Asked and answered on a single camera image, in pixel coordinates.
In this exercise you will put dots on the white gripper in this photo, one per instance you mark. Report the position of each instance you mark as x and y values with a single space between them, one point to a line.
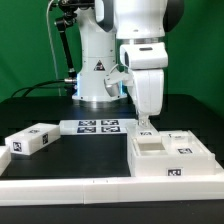
145 63

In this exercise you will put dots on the white door panel with knob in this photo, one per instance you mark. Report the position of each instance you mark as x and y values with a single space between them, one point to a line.
136 130

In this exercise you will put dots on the white cabinet body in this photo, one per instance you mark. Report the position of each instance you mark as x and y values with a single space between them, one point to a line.
147 156

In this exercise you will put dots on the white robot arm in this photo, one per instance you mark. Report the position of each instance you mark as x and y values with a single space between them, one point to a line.
107 26

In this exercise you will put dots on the white cabinet top block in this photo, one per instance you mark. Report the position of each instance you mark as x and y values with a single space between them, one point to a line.
33 138

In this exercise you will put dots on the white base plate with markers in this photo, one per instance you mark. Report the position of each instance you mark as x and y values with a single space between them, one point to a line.
94 126

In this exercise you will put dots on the white U-shaped fence frame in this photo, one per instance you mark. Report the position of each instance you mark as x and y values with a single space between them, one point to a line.
107 190

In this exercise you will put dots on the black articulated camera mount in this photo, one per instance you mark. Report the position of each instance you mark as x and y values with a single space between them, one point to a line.
66 40

